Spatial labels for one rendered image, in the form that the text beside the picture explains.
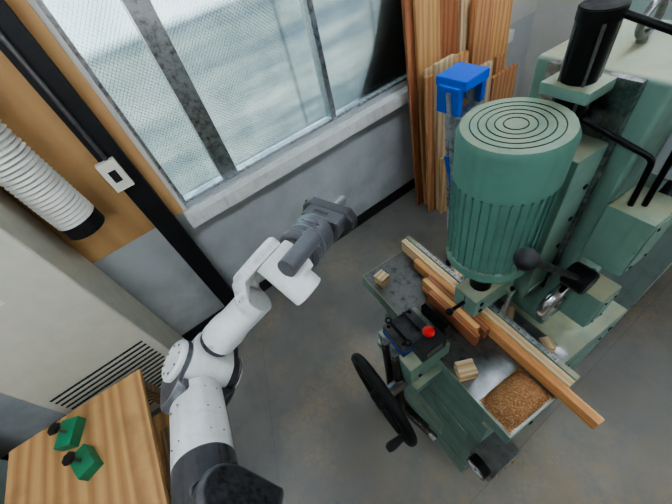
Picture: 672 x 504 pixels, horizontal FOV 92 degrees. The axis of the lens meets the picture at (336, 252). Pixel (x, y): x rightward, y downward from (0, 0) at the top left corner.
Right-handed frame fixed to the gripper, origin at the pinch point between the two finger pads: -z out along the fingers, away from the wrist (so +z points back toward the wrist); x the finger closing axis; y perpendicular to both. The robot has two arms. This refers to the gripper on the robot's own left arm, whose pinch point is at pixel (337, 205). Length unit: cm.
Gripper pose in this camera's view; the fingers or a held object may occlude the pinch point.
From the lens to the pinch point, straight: 74.9
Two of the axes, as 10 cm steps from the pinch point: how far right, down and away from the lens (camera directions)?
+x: 9.0, 3.3, -2.7
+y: 0.6, -7.3, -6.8
